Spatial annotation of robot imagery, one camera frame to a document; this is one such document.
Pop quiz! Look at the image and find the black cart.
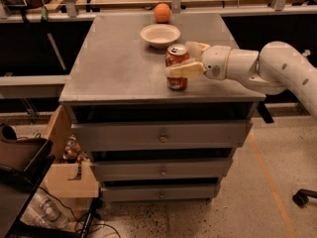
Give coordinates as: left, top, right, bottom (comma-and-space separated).
0, 124, 56, 238

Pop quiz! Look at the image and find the grey drawer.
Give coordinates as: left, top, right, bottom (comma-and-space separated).
91, 158, 232, 181
71, 120, 252, 152
101, 184, 220, 202

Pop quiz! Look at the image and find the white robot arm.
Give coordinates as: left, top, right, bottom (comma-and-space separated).
165, 42, 317, 118

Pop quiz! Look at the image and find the black cable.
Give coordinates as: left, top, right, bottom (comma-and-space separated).
39, 185, 123, 238

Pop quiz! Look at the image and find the red coke can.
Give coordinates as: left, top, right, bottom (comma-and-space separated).
165, 44, 189, 91

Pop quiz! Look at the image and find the orange fruit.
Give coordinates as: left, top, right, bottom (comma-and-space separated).
154, 3, 171, 23

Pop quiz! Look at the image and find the bottom grey drawer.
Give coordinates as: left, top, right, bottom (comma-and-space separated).
101, 184, 220, 202

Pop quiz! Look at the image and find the middle grey drawer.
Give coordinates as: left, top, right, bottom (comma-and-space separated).
91, 158, 232, 181

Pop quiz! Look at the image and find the black office chair wheel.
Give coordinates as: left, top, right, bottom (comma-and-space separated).
292, 188, 317, 207

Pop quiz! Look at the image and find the top grey drawer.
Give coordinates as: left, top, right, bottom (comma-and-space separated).
71, 120, 252, 152

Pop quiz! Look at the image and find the cardboard box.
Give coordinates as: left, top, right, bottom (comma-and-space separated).
45, 105, 99, 198

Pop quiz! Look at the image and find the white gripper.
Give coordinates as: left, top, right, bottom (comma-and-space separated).
165, 41, 232, 80

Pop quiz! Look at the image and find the clear hand sanitizer bottle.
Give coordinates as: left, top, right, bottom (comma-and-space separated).
302, 50, 311, 58

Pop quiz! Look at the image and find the clear plastic bottle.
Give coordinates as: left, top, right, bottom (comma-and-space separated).
33, 192, 68, 229

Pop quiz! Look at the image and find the white paper bowl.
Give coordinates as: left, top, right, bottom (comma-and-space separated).
141, 24, 180, 49

